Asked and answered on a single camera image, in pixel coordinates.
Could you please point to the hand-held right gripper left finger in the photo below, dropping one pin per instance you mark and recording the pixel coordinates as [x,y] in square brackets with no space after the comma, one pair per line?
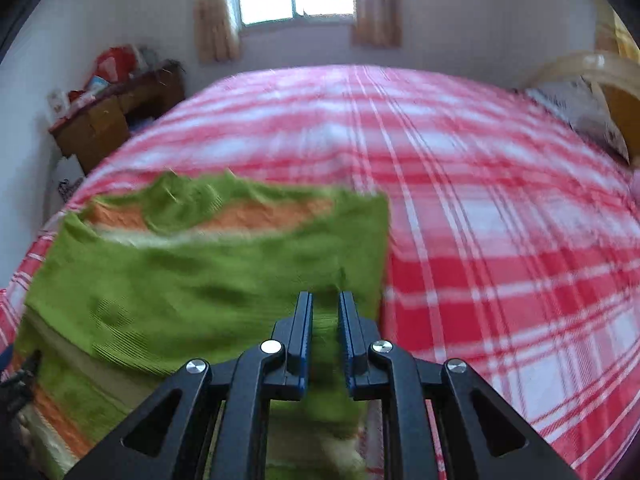
[305,332]

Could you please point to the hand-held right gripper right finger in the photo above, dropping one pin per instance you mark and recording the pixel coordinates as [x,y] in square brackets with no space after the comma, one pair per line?
[346,332]

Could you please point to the green knitted sweater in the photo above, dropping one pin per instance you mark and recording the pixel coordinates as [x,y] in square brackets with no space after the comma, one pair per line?
[190,280]

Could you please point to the bed with red plaid sheet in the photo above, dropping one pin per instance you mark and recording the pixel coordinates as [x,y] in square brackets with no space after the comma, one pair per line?
[475,200]

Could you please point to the wooden desk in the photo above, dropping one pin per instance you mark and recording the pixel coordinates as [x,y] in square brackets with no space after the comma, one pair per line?
[105,115]

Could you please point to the grey patterned pillow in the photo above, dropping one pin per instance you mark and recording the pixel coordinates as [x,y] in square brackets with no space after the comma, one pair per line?
[580,110]

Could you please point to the red bag on desk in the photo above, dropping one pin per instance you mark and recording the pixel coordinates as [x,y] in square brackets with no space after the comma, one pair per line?
[116,64]

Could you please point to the beige curtain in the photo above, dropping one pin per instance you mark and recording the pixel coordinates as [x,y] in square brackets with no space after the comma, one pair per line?
[216,10]
[377,5]

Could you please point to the curved wooden headboard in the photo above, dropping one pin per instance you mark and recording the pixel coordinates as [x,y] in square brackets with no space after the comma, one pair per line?
[600,67]

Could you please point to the yellow wooden panel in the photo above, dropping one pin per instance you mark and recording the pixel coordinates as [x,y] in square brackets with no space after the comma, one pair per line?
[620,30]

